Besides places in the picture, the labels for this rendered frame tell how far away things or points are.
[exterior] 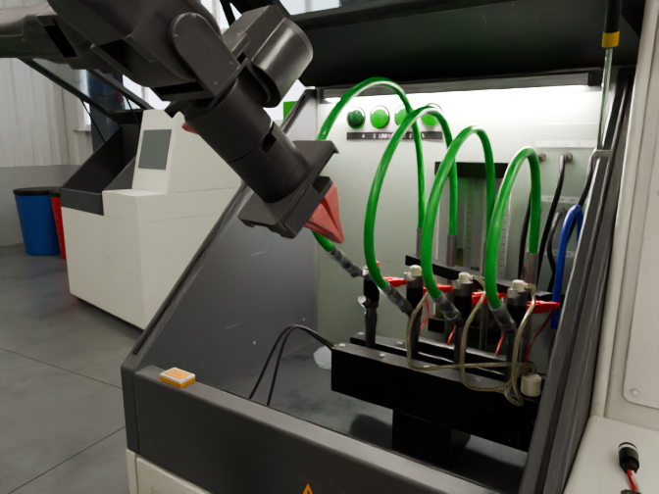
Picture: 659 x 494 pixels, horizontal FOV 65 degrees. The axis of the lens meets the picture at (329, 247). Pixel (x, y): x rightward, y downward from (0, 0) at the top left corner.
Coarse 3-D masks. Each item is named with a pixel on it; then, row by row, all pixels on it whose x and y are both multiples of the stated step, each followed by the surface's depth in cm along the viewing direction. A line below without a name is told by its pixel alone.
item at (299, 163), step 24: (288, 144) 46; (312, 144) 50; (240, 168) 45; (264, 168) 45; (288, 168) 46; (312, 168) 47; (264, 192) 47; (288, 192) 47; (240, 216) 49; (264, 216) 47
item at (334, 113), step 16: (368, 80) 79; (384, 80) 82; (352, 96) 75; (400, 96) 89; (336, 112) 72; (320, 128) 71; (416, 128) 95; (416, 144) 97; (416, 160) 99; (320, 240) 73
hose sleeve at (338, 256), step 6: (336, 246) 76; (330, 252) 75; (336, 252) 76; (342, 252) 78; (336, 258) 77; (342, 258) 78; (348, 258) 79; (342, 264) 79; (348, 264) 79; (354, 264) 81; (348, 270) 80; (354, 270) 81
